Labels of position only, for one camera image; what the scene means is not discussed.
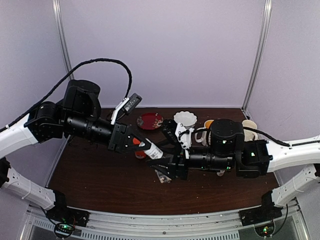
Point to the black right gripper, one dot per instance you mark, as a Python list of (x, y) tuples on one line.
[(171, 163)]

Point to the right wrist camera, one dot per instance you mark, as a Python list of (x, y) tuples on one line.
[(177, 137)]

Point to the small white pill bottle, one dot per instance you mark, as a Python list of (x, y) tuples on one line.
[(154, 152)]

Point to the orange pill bottle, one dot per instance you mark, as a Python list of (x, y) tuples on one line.
[(139, 154)]

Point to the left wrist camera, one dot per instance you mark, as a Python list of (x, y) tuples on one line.
[(126, 107)]

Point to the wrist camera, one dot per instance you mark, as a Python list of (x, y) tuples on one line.
[(126, 107), (177, 137)]

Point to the clear plastic pill organizer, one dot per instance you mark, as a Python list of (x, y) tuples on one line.
[(163, 179)]

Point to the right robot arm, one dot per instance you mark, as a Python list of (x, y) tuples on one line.
[(267, 156)]

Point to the cream ribbed mug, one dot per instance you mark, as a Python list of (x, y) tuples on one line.
[(249, 135)]

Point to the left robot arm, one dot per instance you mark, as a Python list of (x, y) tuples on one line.
[(21, 139)]

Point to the white scalloped bowl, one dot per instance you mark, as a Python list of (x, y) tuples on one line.
[(188, 119)]

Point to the aluminium frame post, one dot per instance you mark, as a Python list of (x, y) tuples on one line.
[(56, 4), (264, 30)]

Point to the left aluminium frame post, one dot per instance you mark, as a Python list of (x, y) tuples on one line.
[(56, 4)]

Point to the small white dropper bottle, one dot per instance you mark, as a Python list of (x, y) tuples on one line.
[(220, 173)]

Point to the floral mug yellow inside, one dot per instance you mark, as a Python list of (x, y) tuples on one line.
[(201, 133)]

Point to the red floral plate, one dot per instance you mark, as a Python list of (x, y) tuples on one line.
[(149, 121)]

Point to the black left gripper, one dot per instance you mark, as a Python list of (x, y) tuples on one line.
[(118, 139)]

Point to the aluminium front rail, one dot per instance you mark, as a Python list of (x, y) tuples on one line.
[(224, 225)]

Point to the right aluminium frame post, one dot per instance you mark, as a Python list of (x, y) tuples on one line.
[(264, 30)]

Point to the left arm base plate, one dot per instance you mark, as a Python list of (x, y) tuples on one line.
[(68, 215)]

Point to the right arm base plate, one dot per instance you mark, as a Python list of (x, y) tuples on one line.
[(259, 214)]

